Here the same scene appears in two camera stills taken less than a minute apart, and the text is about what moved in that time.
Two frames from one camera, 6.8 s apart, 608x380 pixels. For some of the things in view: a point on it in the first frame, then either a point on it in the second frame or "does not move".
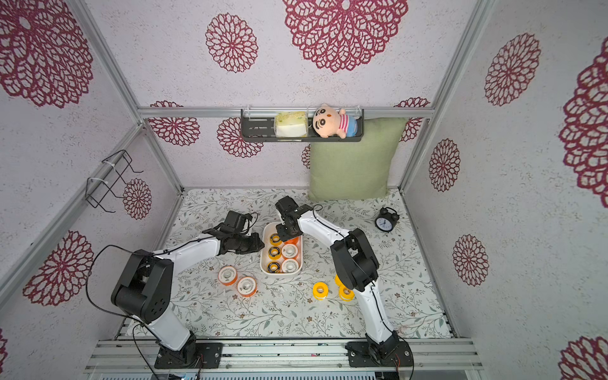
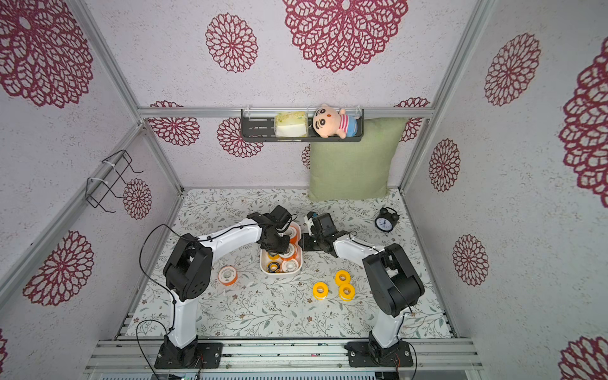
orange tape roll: x=227 y=275 does not move
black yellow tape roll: x=273 y=267 does not move
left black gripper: x=256 y=245 -> x=283 y=249
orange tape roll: x=246 y=286 -> x=291 y=253
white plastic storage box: x=279 y=258 does not move
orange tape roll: x=290 y=265 does not move
